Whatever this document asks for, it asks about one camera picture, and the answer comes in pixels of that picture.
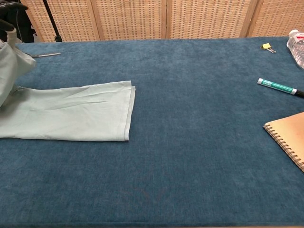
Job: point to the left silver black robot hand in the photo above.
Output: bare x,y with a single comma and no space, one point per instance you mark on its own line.
12,38

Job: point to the light green t-shirt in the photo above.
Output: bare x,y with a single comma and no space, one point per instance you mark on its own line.
71,114

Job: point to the black tripod stand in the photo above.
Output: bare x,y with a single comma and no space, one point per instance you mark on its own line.
51,19

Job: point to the wicker folding screen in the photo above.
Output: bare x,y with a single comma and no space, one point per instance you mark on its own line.
130,19

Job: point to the blue fabric table cover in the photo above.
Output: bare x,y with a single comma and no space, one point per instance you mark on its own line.
178,178

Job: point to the yellow binder clip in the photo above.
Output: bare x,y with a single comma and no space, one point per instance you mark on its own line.
266,45

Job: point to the green white marker pen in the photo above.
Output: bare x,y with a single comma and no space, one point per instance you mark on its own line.
278,86

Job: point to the clear plastic water bottle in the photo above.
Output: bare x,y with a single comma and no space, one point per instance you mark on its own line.
298,47

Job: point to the brown spiral notebook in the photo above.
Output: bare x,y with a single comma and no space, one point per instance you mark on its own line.
292,137

